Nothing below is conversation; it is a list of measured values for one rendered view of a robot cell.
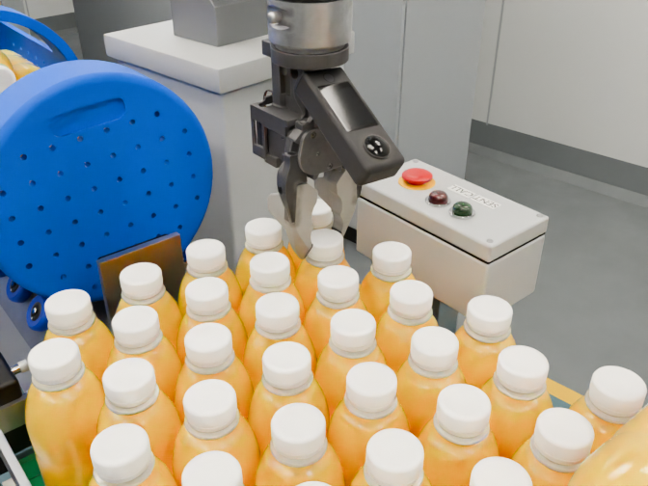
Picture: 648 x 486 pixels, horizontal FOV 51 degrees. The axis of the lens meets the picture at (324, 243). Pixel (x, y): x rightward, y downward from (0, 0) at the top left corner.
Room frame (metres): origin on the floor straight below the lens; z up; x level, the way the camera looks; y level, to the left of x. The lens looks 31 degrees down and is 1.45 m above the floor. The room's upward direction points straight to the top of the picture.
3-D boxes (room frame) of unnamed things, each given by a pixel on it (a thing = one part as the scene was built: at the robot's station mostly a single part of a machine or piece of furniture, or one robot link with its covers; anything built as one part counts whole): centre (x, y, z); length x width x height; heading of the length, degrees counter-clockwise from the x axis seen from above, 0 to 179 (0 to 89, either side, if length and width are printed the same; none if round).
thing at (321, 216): (0.67, 0.01, 1.09); 0.04 x 0.04 x 0.02
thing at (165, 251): (0.66, 0.21, 0.99); 0.10 x 0.02 x 0.12; 129
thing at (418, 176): (0.72, -0.11, 1.11); 0.04 x 0.04 x 0.01
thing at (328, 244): (0.60, 0.00, 1.09); 0.04 x 0.04 x 0.02
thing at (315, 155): (0.62, 0.02, 1.23); 0.09 x 0.08 x 0.12; 39
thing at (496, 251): (0.68, -0.14, 1.05); 0.20 x 0.10 x 0.10; 39
